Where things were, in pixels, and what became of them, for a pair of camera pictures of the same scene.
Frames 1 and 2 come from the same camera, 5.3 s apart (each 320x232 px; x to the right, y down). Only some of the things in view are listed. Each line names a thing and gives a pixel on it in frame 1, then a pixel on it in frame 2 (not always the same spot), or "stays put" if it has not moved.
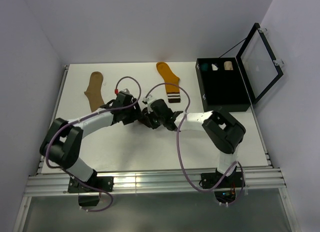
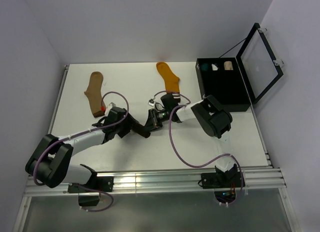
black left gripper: (135, 114) → (129, 122)
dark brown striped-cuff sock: (145, 120) → (141, 130)
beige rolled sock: (228, 65) stays put
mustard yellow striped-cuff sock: (173, 91) stays put
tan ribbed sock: (93, 91) stays put
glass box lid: (260, 68) stays put
